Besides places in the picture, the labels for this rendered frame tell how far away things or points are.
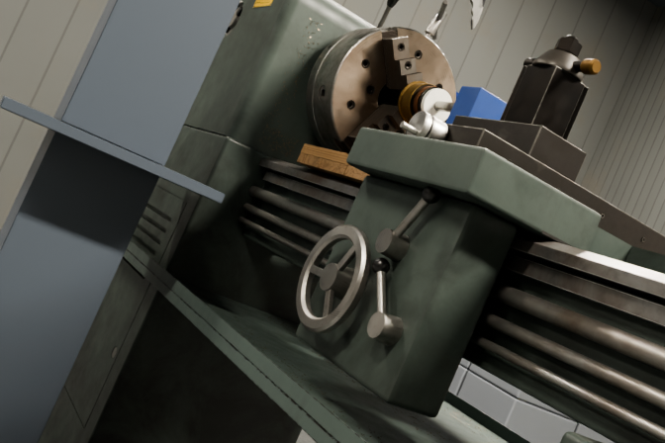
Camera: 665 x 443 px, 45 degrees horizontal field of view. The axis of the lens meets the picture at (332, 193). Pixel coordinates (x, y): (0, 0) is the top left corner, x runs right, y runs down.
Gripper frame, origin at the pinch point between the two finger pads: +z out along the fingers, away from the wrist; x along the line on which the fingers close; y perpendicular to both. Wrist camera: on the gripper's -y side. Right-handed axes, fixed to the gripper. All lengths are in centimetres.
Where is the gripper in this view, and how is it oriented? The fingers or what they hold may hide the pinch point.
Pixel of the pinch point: (443, 12)
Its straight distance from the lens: 191.8
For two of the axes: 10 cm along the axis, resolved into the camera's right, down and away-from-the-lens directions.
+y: 0.0, 1.6, 9.9
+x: -8.4, -5.3, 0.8
